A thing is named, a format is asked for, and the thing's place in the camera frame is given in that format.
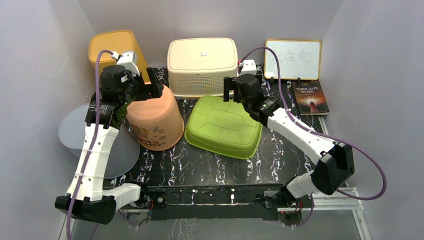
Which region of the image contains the green plastic tray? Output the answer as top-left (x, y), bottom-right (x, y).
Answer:
top-left (184, 95), bottom-right (263, 160)

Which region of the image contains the cream perforated basket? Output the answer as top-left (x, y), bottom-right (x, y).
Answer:
top-left (167, 37), bottom-right (238, 99)

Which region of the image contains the orange paper bucket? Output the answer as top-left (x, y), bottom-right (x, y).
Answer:
top-left (126, 86), bottom-right (185, 151)

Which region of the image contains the small whiteboard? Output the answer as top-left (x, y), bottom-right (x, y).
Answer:
top-left (264, 39), bottom-right (322, 81)

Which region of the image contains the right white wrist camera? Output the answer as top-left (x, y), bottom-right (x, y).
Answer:
top-left (238, 59), bottom-right (257, 76)

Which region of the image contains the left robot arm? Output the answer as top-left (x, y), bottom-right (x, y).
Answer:
top-left (54, 65), bottom-right (164, 225)

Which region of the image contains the grey and tan bucket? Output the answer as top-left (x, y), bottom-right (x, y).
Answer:
top-left (58, 103), bottom-right (140, 179)

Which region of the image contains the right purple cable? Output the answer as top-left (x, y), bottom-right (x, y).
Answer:
top-left (238, 46), bottom-right (388, 229)

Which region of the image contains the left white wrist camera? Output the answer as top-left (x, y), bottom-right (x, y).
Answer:
top-left (111, 50), bottom-right (141, 77)

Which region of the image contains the dark book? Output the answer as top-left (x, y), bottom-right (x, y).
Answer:
top-left (292, 80), bottom-right (330, 116)

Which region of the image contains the orange mesh basket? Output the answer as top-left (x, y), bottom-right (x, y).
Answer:
top-left (88, 29), bottom-right (151, 83)

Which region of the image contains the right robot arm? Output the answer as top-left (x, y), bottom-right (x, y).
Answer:
top-left (223, 73), bottom-right (355, 207)

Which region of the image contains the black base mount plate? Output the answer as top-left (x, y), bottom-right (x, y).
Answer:
top-left (117, 185), bottom-right (316, 223)

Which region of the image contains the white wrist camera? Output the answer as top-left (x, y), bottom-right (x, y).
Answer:
top-left (238, 59), bottom-right (257, 76)
top-left (111, 50), bottom-right (141, 77)

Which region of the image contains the aluminium rail frame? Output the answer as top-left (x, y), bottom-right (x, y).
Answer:
top-left (57, 187), bottom-right (374, 240)

